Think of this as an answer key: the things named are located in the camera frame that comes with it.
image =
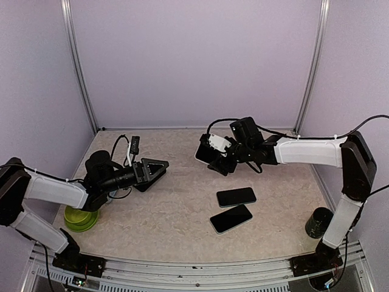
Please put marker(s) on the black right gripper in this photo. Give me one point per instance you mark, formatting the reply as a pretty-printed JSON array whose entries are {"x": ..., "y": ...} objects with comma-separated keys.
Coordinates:
[{"x": 221, "y": 165}]

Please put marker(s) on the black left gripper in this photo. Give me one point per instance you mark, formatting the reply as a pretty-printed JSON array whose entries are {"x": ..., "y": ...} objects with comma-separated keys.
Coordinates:
[{"x": 141, "y": 171}]

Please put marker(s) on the black phone front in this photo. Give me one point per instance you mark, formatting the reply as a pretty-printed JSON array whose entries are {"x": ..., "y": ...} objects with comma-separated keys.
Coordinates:
[{"x": 231, "y": 218}]

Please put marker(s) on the black phone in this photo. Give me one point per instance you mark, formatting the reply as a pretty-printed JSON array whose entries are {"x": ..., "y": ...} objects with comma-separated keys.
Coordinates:
[
  {"x": 234, "y": 197},
  {"x": 231, "y": 218}
]

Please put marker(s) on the clear phone case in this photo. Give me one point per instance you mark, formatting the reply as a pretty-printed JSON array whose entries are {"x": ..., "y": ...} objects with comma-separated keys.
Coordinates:
[{"x": 205, "y": 153}]

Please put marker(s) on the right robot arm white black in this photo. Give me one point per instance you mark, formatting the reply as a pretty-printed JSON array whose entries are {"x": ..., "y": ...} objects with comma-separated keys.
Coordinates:
[{"x": 348, "y": 154}]

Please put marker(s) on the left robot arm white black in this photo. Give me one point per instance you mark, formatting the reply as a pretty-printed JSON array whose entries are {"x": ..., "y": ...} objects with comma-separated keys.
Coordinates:
[{"x": 103, "y": 176}]

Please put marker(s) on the black phone middle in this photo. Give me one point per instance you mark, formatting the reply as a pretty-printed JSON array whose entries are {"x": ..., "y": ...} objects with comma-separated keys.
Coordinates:
[{"x": 234, "y": 197}]

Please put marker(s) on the green saucer plate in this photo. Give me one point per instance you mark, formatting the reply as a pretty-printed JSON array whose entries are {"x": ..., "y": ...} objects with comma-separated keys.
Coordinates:
[{"x": 85, "y": 227}]

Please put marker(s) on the green bowl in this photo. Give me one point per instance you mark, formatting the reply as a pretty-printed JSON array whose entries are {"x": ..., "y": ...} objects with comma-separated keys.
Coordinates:
[{"x": 76, "y": 217}]

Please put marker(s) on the dark green cup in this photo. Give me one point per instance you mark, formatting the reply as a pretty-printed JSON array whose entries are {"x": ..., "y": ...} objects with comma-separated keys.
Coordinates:
[{"x": 318, "y": 222}]

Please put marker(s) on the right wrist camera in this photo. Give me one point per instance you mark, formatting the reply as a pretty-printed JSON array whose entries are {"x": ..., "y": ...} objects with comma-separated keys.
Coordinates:
[{"x": 218, "y": 143}]

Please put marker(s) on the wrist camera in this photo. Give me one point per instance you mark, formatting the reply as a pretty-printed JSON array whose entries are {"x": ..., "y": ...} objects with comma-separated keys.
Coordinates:
[
  {"x": 218, "y": 143},
  {"x": 133, "y": 149}
]

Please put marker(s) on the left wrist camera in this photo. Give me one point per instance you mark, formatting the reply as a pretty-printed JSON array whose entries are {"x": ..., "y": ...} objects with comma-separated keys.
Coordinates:
[{"x": 133, "y": 149}]

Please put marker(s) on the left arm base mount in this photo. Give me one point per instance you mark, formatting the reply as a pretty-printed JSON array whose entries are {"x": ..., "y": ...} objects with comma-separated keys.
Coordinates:
[{"x": 71, "y": 259}]

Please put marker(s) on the aluminium front rail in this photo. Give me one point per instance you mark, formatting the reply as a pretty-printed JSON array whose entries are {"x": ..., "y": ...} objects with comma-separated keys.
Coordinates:
[{"x": 276, "y": 274}]

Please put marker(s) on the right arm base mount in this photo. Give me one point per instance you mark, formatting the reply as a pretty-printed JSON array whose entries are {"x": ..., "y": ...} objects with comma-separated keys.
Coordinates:
[{"x": 322, "y": 259}]

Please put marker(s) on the right aluminium frame post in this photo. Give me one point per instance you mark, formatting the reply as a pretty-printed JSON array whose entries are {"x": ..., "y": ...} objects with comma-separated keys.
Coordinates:
[{"x": 315, "y": 60}]

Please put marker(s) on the aluminium frame post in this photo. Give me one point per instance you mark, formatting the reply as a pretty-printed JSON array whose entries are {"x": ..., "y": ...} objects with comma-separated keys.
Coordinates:
[
  {"x": 72, "y": 40},
  {"x": 315, "y": 60}
]

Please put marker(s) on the left aluminium frame post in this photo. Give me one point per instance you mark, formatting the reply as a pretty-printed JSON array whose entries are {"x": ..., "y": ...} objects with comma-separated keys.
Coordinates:
[{"x": 72, "y": 40}]

